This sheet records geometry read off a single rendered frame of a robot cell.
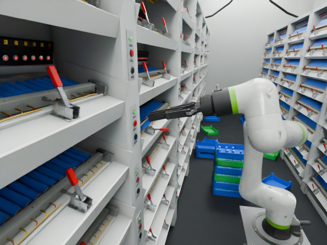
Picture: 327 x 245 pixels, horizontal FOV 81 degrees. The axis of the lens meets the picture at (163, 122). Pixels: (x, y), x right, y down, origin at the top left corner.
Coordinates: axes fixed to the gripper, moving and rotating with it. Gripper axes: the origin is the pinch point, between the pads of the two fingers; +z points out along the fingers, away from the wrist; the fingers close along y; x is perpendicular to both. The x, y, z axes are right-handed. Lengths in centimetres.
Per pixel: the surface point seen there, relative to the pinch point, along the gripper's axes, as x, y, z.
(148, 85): -11.4, -2.1, 1.5
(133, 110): -6.7, 17.8, 0.5
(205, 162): 105, -153, 11
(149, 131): 6.5, -2.4, 6.3
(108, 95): -12.7, 22.0, 3.8
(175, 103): 5.2, -47.7, 4.3
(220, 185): 98, -93, -7
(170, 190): 64, -43, 22
